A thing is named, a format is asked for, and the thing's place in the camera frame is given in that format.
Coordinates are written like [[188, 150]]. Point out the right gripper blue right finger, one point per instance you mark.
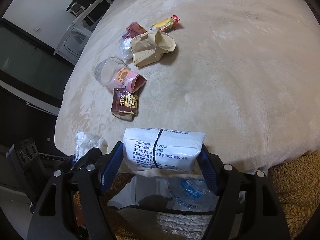
[[208, 164]]

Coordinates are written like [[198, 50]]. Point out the black blue fingers of the left gripper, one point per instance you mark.
[[70, 165]]

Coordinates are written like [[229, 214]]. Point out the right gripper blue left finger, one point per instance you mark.
[[111, 165]]

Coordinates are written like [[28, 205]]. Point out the white plastic wrap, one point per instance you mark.
[[85, 141]]

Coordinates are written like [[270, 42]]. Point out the white wet wipes pack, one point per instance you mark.
[[164, 149]]

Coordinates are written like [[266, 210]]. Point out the pink paw print box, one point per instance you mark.
[[129, 80]]

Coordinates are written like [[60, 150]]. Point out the clear plastic bag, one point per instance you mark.
[[125, 51]]

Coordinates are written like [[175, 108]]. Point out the pink carton box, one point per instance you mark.
[[133, 30]]

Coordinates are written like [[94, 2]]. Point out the yellow red snack wrapper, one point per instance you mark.
[[166, 24]]

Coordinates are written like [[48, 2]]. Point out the crushed clear plastic bottle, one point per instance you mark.
[[192, 194]]

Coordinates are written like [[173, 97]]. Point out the brown chocolate wrapper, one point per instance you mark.
[[124, 104]]

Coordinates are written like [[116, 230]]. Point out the clear plastic cup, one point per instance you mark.
[[112, 72]]

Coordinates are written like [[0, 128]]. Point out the brown fuzzy rug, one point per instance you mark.
[[296, 184]]

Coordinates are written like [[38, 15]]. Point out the beige plush bed blanket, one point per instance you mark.
[[244, 72]]

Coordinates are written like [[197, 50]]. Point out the dark glass door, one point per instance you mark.
[[30, 66]]

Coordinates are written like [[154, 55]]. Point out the crumpled brown paper bag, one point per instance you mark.
[[150, 47]]

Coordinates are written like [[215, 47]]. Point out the white metal chair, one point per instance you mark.
[[76, 40]]

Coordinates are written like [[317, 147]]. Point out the white side table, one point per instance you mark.
[[76, 24]]

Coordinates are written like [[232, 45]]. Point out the small box on table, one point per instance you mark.
[[76, 9]]

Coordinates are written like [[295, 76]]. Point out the black camera box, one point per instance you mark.
[[27, 167]]

